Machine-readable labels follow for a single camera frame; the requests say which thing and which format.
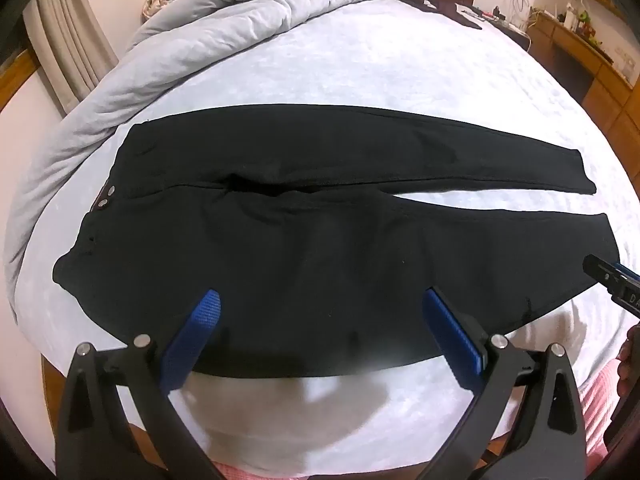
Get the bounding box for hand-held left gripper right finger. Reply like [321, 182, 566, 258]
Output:
[417, 286, 587, 480]

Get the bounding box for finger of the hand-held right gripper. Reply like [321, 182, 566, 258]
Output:
[583, 253, 640, 294]

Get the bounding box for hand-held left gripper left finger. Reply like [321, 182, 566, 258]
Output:
[55, 287, 222, 480]

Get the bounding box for black pants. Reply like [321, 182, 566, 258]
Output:
[52, 104, 621, 378]

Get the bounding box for person's right hand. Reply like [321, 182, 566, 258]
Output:
[616, 324, 640, 402]

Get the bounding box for wooden desk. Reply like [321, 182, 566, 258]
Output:
[526, 9, 640, 161]

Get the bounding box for bed with pale sheet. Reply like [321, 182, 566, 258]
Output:
[10, 0, 640, 480]

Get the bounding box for grey duvet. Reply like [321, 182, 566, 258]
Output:
[2, 0, 403, 331]

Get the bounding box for black garment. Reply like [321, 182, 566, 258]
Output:
[395, 0, 484, 31]

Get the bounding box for beige curtain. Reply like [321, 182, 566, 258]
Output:
[22, 0, 122, 113]

